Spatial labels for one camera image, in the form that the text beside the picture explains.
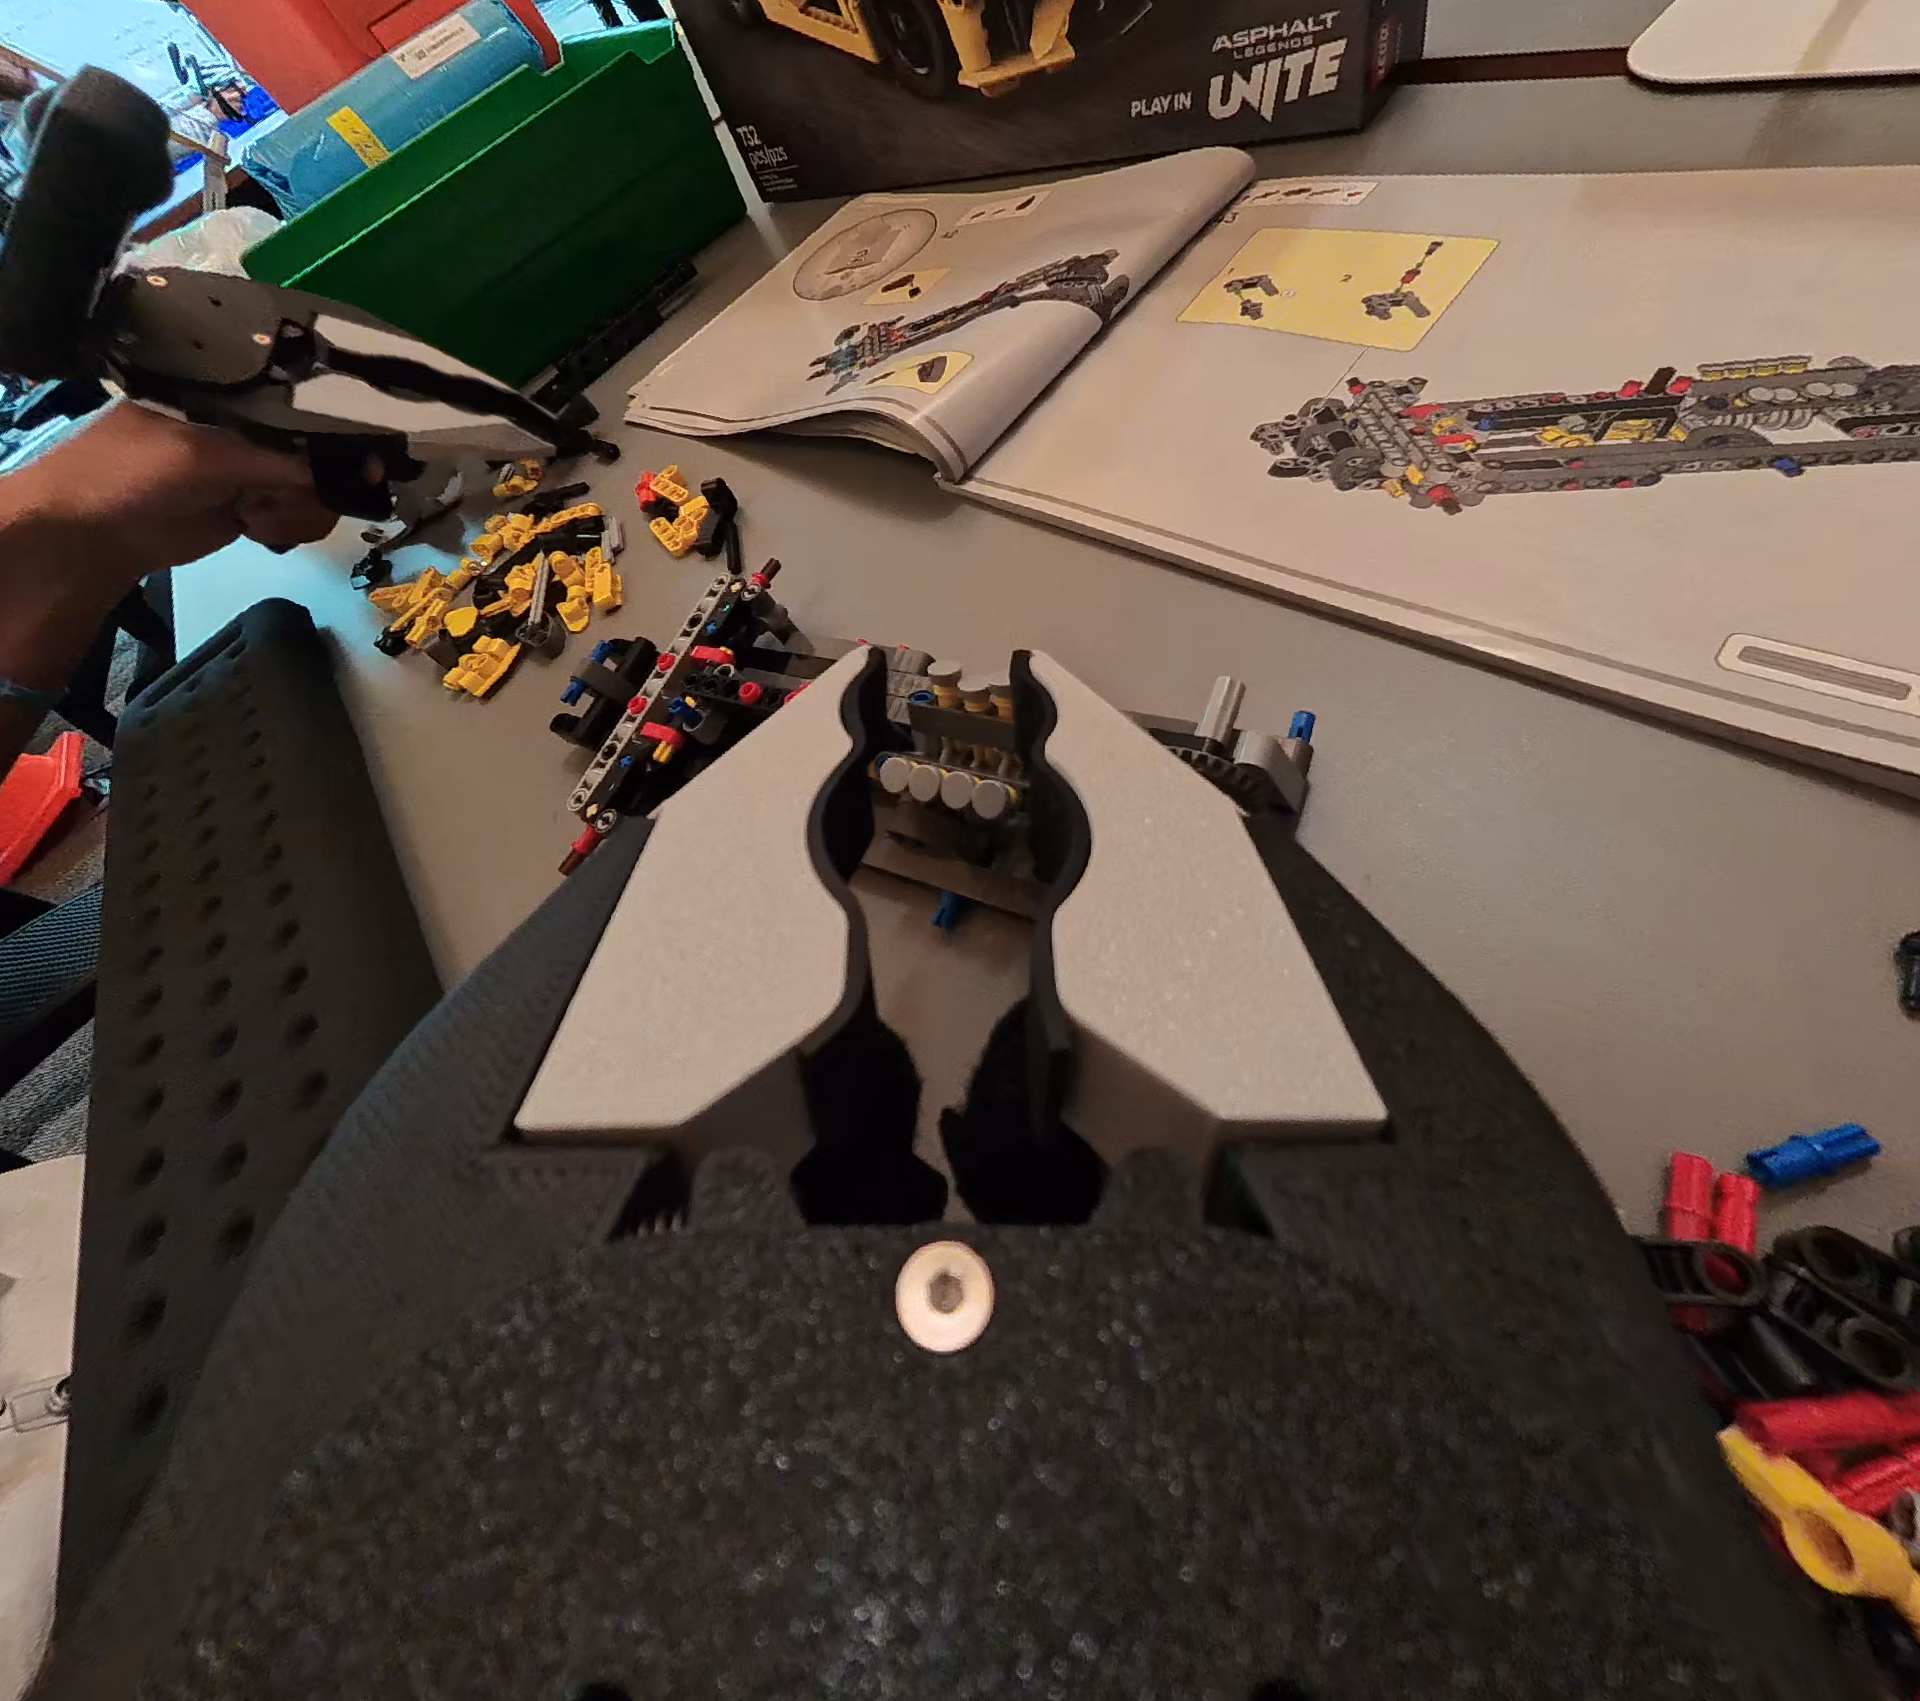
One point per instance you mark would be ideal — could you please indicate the pile of yellow black lego pieces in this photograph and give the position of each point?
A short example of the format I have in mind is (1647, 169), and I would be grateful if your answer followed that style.
(510, 591)

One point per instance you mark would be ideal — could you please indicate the blue wrapped package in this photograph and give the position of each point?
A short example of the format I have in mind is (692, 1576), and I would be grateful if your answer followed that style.
(390, 97)

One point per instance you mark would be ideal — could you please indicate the black lego pin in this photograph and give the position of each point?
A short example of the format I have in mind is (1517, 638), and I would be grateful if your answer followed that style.
(1911, 972)

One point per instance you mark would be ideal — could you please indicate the pile of small lego pins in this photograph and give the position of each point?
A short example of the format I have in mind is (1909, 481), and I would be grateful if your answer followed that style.
(1815, 1355)

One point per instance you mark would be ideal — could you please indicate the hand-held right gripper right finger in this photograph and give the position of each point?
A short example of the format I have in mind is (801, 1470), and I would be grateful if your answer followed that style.
(1214, 980)

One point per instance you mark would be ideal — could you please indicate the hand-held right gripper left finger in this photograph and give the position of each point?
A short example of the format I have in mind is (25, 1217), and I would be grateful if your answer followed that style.
(691, 980)

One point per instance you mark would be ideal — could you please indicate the person's left hand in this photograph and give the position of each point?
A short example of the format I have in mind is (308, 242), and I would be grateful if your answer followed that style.
(105, 516)

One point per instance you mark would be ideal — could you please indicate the black mesh chair seat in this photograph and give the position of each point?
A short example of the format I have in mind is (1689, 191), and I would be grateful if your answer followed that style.
(44, 980)

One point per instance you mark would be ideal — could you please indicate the lego instruction booklet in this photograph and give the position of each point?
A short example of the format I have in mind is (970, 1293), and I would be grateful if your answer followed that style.
(1500, 560)

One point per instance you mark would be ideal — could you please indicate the black lego frame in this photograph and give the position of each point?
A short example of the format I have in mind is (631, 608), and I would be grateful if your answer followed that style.
(570, 381)
(631, 321)

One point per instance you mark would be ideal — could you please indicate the blue wristband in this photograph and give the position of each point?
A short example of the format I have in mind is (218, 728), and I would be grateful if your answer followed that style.
(30, 690)

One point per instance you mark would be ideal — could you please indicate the grey lego panel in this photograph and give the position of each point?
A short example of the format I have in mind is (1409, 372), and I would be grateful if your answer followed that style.
(428, 516)

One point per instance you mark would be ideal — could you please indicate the lego chassis assembly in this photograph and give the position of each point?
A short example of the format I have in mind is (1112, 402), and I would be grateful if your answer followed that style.
(944, 801)

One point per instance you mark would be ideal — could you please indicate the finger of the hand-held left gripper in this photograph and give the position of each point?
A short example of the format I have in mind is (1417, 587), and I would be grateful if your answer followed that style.
(405, 349)
(405, 422)

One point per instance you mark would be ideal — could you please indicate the green plastic bin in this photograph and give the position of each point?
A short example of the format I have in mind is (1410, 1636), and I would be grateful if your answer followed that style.
(554, 201)

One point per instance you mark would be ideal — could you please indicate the person's left forearm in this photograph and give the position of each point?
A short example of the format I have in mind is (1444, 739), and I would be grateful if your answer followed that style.
(13, 732)

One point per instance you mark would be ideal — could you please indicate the black perforated pad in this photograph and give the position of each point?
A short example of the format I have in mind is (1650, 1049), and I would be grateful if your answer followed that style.
(224, 1056)

